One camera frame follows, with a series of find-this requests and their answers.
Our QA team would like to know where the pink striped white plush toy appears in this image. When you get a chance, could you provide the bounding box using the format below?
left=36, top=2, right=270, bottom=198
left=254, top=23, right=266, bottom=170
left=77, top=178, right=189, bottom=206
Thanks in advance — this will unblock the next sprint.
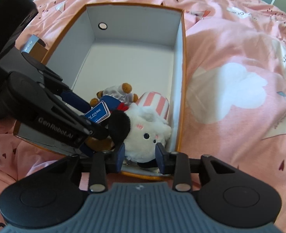
left=124, top=91, right=171, bottom=169

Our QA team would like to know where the brown bear plush with tag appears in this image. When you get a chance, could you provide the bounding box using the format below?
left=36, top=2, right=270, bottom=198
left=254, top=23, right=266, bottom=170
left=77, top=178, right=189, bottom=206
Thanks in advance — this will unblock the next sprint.
left=84, top=83, right=138, bottom=151

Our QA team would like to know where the small dark patterned box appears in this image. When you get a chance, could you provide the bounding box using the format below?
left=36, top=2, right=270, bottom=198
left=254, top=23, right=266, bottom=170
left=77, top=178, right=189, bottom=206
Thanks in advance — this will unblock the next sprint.
left=21, top=35, right=48, bottom=62

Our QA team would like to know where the orange cardboard storage box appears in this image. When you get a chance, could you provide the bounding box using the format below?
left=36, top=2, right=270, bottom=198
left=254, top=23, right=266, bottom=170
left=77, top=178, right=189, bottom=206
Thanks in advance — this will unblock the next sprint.
left=13, top=2, right=188, bottom=181

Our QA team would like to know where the pink printed bed duvet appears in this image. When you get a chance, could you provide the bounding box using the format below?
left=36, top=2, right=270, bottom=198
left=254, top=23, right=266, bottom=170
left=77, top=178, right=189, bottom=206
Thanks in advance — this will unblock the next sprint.
left=0, top=0, right=286, bottom=233

